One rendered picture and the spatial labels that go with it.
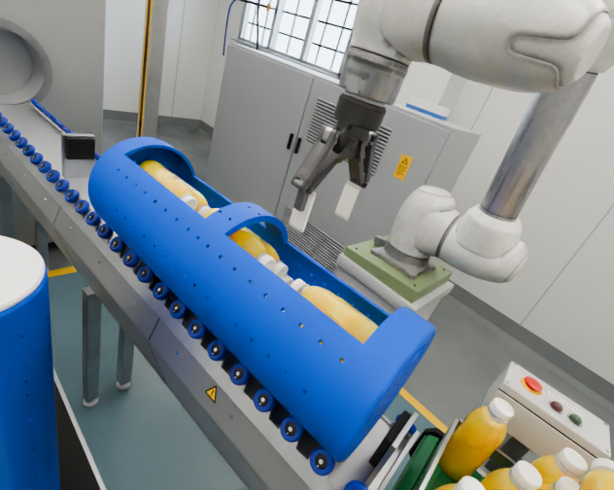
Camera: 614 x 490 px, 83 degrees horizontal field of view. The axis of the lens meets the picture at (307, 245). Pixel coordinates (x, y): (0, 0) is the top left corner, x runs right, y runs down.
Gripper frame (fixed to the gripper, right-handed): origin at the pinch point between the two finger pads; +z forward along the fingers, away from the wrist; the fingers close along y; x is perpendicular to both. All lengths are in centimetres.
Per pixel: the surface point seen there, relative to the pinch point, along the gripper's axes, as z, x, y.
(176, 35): 7, -465, -258
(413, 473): 42, 36, -9
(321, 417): 22.5, 19.5, 13.1
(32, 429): 66, -31, 36
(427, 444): 42, 35, -18
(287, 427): 35.3, 13.9, 9.8
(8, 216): 91, -172, 6
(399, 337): 9.0, 22.0, 3.0
